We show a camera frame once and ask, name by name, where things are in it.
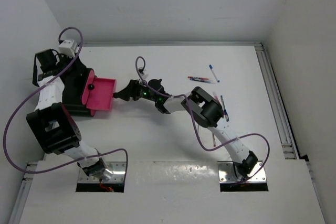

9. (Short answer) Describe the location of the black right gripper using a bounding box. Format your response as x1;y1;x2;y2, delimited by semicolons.
117;78;159;102

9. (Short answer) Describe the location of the pink drawer tray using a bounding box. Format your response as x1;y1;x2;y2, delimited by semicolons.
86;77;117;111

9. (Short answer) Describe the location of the blue cap white marker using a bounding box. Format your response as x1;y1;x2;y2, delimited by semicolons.
209;65;220;83

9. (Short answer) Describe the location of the dark blue gel pen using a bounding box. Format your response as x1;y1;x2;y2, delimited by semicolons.
220;95;229;122

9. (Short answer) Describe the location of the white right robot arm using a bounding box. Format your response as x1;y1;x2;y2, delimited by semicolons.
113;79;258;179

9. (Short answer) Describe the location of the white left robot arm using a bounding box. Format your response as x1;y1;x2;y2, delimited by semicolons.
26;49;117;181

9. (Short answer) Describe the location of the black drawer cabinet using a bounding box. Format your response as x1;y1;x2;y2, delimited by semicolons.
60;58;95;117

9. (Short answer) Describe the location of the black round knob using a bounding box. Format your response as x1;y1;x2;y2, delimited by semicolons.
88;84;95;90

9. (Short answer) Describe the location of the purple cap white marker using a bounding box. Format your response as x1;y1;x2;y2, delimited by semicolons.
197;125;201;140

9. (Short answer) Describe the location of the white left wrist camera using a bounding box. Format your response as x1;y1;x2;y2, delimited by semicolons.
58;39;78;58

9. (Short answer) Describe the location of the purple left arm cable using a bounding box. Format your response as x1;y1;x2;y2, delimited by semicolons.
2;26;129;175

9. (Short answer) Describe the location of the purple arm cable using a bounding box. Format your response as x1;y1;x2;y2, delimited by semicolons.
134;56;271;183
2;26;129;175

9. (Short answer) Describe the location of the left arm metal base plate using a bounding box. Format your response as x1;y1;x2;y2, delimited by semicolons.
78;162;126;184

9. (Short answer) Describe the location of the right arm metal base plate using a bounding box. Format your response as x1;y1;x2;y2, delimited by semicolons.
217;161;267;183

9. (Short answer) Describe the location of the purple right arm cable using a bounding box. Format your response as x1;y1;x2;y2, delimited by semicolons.
134;56;271;183

